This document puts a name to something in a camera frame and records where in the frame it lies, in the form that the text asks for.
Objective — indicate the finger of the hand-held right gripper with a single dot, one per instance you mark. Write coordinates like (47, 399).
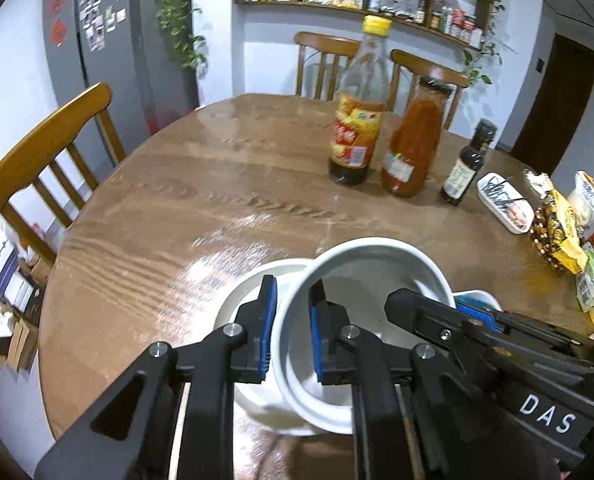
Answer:
(427, 317)
(479, 316)

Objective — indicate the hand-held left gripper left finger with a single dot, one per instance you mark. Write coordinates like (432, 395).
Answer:
(268, 327)

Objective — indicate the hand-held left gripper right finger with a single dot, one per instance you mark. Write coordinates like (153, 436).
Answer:
(318, 342)

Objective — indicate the large white bowl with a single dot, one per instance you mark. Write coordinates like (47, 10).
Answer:
(249, 280)

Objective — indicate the small deep white bowl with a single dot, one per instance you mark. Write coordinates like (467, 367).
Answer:
(367, 280)

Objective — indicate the green and white packet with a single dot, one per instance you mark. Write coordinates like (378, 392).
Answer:
(588, 280)

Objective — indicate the yellow snack packet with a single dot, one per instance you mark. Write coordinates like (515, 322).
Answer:
(557, 230)

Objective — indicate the white rectangular dish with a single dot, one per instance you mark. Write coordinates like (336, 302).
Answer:
(492, 200)

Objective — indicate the small dark sauce bottle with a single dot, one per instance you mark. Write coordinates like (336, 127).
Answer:
(464, 170)

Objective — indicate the crumpled white wrapper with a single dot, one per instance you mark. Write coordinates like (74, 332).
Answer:
(536, 180)

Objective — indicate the white snack packet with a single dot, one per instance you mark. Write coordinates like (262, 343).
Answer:
(584, 200)

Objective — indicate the red sauce bottle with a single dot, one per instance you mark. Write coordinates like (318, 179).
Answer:
(412, 150)

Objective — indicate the clear bottle with yellow cap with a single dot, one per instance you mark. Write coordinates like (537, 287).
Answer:
(357, 130)

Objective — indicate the dark wooden door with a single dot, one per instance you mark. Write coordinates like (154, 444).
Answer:
(557, 100)

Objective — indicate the cardboard box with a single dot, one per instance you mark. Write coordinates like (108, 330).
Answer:
(34, 270)
(17, 345)

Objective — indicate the wooden chair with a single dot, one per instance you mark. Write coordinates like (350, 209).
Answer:
(427, 65)
(42, 135)
(322, 42)

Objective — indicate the green trailing plant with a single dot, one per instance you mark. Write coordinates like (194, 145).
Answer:
(179, 15)
(484, 55)

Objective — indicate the row of spice jars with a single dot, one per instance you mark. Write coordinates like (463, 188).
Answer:
(452, 22)

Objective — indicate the grey refrigerator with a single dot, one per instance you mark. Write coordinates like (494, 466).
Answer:
(127, 60)

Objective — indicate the red paper decoration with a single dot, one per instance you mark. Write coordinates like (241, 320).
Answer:
(58, 32)
(57, 0)

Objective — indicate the group of photo magnets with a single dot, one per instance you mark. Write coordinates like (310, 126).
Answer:
(99, 5)

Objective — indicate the black wall switch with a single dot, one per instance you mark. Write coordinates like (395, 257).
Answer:
(540, 66)

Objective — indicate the wooden wall shelf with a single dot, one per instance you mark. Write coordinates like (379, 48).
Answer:
(327, 6)

